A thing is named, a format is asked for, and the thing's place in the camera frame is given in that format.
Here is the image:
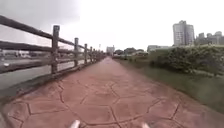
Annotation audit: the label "red stamped stone path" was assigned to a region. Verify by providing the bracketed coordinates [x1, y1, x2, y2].
[0, 56, 224, 128]

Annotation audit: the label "distant trees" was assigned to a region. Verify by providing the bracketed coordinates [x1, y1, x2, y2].
[113, 47, 148, 56]

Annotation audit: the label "low pale building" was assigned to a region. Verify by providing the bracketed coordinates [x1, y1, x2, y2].
[146, 44, 173, 53]

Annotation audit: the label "dark kerb under fence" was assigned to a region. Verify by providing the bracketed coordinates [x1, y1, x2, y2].
[0, 61, 101, 104]

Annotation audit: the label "group of distant buildings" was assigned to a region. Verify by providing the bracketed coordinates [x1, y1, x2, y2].
[195, 30, 224, 46]

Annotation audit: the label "green bushes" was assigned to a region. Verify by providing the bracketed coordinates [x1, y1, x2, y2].
[148, 45, 224, 76]

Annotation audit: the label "grass strip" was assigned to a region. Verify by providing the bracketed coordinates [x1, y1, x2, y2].
[114, 58, 224, 114]

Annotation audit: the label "distant building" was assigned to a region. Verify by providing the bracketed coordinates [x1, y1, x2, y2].
[106, 45, 116, 55]

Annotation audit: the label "robot's own part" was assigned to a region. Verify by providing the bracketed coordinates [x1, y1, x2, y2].
[68, 119, 82, 128]
[140, 122, 151, 128]

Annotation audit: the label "wooden post fence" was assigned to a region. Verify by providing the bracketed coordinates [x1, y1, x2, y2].
[0, 14, 108, 75]

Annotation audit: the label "grey river water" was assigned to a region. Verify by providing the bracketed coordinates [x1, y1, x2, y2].
[0, 59, 88, 91]

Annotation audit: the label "tall grey tower building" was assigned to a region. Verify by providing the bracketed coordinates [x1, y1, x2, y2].
[172, 20, 196, 47]

